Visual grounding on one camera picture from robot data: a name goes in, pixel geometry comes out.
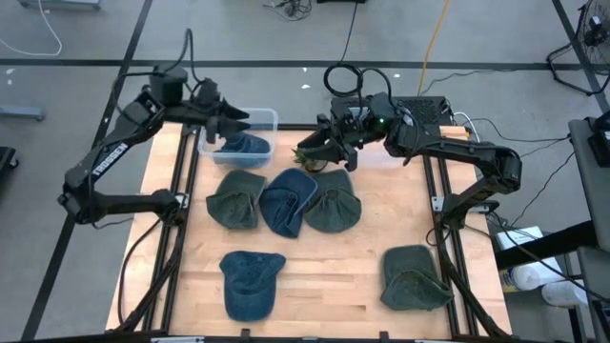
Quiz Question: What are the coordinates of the green denim cap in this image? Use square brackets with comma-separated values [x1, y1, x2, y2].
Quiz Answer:
[205, 169, 268, 231]
[302, 168, 363, 234]
[379, 244, 455, 312]

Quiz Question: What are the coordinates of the grey cart base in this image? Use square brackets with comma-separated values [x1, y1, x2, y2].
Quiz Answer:
[17, 0, 103, 10]

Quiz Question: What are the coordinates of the succulent plant in black pot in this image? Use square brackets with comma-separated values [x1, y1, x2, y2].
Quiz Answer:
[292, 146, 331, 173]

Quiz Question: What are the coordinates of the grey-blue furniture foot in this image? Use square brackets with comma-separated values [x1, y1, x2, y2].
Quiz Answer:
[0, 105, 47, 122]

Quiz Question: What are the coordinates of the white computer cable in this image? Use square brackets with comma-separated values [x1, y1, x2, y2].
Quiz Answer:
[451, 111, 482, 154]

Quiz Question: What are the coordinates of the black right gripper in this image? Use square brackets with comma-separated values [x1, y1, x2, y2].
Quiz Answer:
[297, 97, 385, 172]

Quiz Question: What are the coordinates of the coiled black cable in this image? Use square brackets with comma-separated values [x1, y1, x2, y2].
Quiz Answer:
[323, 0, 365, 98]

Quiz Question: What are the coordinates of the clear plastic storage bin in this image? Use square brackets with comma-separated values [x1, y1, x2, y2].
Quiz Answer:
[196, 107, 279, 170]
[336, 107, 417, 161]

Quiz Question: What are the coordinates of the grey desk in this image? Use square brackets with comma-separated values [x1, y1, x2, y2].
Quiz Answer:
[568, 117, 610, 239]

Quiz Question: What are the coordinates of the black perforated computer box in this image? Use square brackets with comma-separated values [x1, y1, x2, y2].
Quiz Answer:
[331, 94, 455, 129]

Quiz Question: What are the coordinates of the white paper roll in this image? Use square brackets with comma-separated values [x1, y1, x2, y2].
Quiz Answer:
[540, 279, 590, 309]

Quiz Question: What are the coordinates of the black floor fan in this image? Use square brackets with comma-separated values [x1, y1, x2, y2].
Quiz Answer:
[546, 0, 610, 97]

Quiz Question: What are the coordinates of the black cable bundle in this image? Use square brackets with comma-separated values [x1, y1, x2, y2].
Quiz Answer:
[263, 0, 314, 22]

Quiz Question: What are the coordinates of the yellow extension cable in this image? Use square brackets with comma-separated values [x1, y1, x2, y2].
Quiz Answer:
[417, 0, 452, 97]

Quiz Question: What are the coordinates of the black shelf beam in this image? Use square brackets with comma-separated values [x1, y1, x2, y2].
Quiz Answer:
[494, 220, 610, 272]

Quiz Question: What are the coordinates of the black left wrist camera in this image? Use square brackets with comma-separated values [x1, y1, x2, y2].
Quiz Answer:
[197, 77, 221, 107]

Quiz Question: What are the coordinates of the white cardboard box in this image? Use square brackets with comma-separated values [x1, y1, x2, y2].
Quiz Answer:
[495, 225, 545, 252]

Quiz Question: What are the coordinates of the black caster base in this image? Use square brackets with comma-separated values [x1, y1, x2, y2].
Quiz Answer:
[0, 146, 20, 183]

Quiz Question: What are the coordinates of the black aluminium table frame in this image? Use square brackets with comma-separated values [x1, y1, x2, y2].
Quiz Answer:
[105, 107, 515, 343]

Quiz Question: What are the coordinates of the black desk device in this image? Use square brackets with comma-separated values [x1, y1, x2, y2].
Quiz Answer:
[586, 110, 610, 169]

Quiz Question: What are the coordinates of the white floor cable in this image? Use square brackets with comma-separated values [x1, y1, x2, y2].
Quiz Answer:
[0, 0, 64, 57]

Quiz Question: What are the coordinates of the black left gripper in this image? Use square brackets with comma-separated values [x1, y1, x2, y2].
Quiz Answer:
[190, 78, 253, 144]

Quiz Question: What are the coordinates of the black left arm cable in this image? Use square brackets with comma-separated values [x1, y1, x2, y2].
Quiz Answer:
[161, 27, 211, 96]

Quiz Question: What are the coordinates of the blue denim cap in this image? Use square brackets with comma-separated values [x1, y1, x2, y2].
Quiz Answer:
[218, 251, 288, 322]
[258, 167, 319, 239]
[213, 131, 272, 168]

